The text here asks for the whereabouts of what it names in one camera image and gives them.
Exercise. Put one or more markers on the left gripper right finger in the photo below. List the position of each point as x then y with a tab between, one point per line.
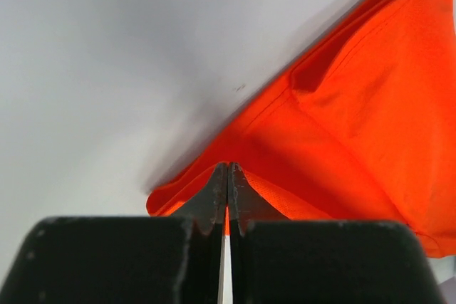
277	260

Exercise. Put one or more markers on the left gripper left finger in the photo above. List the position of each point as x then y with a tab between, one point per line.
126	259

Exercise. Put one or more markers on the orange t shirt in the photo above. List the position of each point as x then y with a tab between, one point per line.
361	126

